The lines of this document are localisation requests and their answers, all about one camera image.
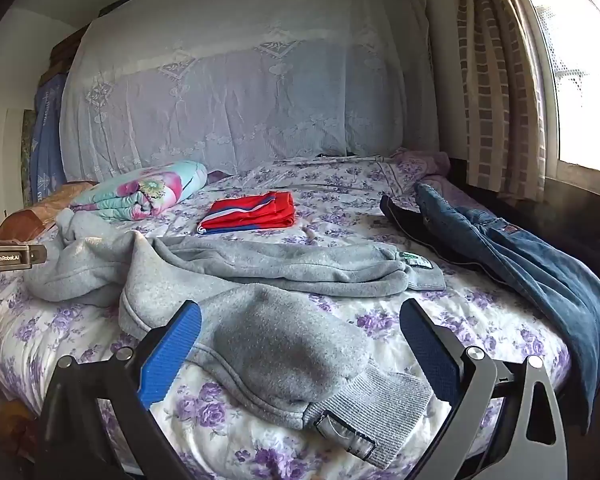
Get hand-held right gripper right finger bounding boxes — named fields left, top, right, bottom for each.
left=399, top=299, right=570, bottom=480

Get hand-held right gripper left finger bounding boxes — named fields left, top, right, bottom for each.
left=32, top=300, right=202, bottom=480

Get grey fleece sweater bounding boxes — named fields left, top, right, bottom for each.
left=24, top=208, right=447, bottom=470

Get brown pillow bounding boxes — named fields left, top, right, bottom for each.
left=0, top=182, right=93, bottom=243

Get bed with purple floral sheet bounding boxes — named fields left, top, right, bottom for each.
left=0, top=152, right=571, bottom=480

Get green patterned panel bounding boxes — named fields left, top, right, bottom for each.
left=21, top=110, right=37, bottom=206

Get blue patterned cloth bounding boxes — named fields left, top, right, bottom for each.
left=29, top=72, right=71, bottom=203

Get dark garment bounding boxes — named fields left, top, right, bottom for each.
left=379, top=194, right=486, bottom=266

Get blue jeans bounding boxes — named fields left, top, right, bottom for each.
left=414, top=182, right=600, bottom=433

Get folded floral quilt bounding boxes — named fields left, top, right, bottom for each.
left=70, top=161, right=208, bottom=222

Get folded red shorts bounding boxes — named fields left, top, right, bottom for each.
left=197, top=191, right=297, bottom=236

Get red floral blanket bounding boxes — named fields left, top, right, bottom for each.
left=0, top=395, right=41, bottom=461

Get lilac pillow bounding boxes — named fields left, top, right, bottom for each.
left=392, top=149, right=451, bottom=191

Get checked beige curtain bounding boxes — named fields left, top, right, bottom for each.
left=450, top=0, right=548, bottom=201

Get white lace cover cloth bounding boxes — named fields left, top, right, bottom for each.
left=60, top=0, right=441, bottom=181

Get window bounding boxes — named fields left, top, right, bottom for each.
left=510, top=0, right=600, bottom=176

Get dark bed frame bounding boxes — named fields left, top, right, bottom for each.
left=445, top=160, right=600, bottom=281

